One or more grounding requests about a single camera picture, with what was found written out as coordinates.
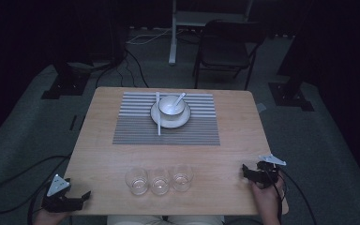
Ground white plate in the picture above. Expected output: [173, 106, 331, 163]
[150, 101, 192, 129]

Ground white floor cable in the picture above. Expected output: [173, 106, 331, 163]
[126, 27, 186, 46]

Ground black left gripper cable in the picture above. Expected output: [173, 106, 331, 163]
[0, 154, 73, 225]

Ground person's left hand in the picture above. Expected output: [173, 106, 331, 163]
[32, 208, 73, 225]

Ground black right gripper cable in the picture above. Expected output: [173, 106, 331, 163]
[273, 168, 318, 225]

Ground white chopstick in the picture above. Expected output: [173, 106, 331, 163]
[155, 91, 160, 136]
[157, 91, 162, 136]

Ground grey striped placemat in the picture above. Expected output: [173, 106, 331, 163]
[112, 91, 221, 146]

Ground white bowl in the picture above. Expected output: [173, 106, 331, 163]
[158, 95, 187, 121]

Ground black floor cable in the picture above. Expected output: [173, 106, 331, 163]
[95, 46, 150, 89]

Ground person's light trousers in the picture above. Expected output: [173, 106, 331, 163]
[106, 214, 225, 225]

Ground white desk frame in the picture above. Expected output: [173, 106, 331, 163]
[168, 0, 254, 66]

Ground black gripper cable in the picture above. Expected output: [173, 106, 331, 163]
[0, 154, 73, 225]
[273, 168, 318, 225]

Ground black floor strip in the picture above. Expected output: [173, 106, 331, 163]
[68, 114, 79, 132]

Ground clear drinking glass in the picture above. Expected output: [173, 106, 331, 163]
[170, 164, 195, 192]
[148, 168, 173, 197]
[124, 167, 149, 197]

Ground black folding chair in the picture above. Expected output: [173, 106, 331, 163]
[192, 19, 268, 91]

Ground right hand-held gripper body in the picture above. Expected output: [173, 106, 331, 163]
[254, 153, 288, 189]

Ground person's right hand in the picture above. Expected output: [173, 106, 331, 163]
[248, 178, 286, 210]

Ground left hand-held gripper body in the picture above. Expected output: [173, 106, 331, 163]
[41, 173, 84, 214]

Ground black stand base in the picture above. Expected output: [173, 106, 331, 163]
[268, 82, 315, 113]
[40, 61, 92, 100]

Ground white spoon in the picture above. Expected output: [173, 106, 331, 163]
[170, 92, 188, 109]

